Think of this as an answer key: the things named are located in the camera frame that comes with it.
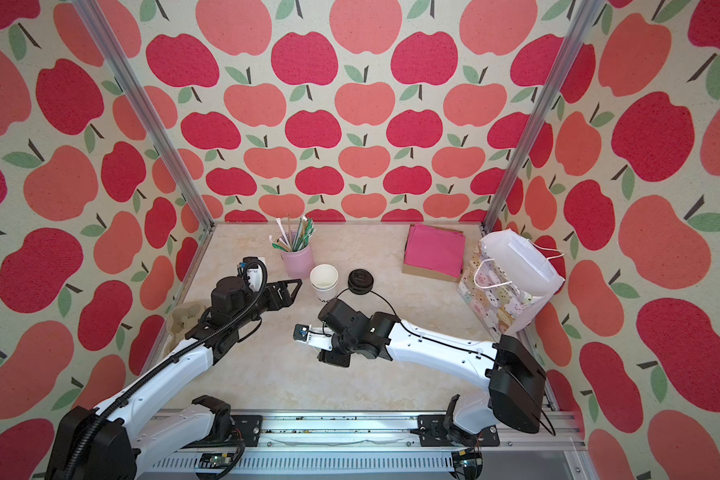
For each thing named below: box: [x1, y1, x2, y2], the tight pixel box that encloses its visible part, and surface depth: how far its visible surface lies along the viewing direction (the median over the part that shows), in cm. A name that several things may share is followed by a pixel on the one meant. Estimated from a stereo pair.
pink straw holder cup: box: [281, 244, 314, 279], surface depth 101 cm
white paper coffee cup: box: [316, 348, 355, 367], surface depth 67 cm
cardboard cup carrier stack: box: [167, 301, 206, 352], surface depth 90 cm
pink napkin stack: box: [404, 224, 466, 278], surface depth 111 cm
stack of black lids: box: [348, 268, 374, 295], surface depth 103 cm
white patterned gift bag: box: [458, 229, 566, 340], surface depth 82 cm
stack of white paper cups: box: [309, 264, 339, 302], surface depth 95 cm
